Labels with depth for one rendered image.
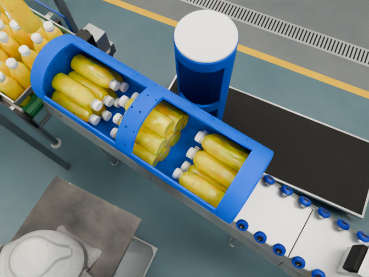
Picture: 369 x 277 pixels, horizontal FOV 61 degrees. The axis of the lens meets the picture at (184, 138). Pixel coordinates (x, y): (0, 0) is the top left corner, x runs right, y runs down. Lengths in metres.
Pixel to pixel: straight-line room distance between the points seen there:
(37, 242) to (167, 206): 1.35
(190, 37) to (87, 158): 1.30
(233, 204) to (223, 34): 0.76
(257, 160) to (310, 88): 1.71
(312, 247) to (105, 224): 0.75
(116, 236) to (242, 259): 1.17
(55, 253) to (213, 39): 1.00
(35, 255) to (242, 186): 0.59
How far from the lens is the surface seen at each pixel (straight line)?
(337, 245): 1.32
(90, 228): 1.18
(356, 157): 2.34
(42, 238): 0.95
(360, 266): 1.18
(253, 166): 0.96
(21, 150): 2.58
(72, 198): 1.22
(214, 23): 1.46
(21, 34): 1.58
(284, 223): 1.26
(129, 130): 1.03
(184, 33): 1.43
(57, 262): 0.94
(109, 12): 3.01
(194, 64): 1.36
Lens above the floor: 2.14
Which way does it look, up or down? 69 degrees down
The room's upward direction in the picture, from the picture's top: 4 degrees counter-clockwise
